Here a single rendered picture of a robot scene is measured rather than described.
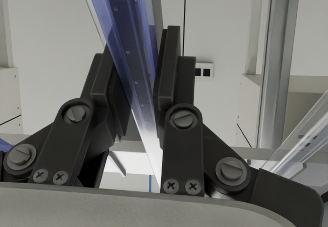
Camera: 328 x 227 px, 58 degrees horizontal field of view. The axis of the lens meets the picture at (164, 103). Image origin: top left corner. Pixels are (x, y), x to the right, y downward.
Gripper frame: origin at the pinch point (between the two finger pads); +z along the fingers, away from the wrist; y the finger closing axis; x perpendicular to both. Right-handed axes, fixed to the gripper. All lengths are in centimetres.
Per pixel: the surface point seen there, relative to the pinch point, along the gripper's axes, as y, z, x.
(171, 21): -14, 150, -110
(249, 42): 19, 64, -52
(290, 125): 24, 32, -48
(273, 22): 15.0, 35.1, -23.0
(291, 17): 17.9, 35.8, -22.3
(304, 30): 70, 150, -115
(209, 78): 12, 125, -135
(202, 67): 7, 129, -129
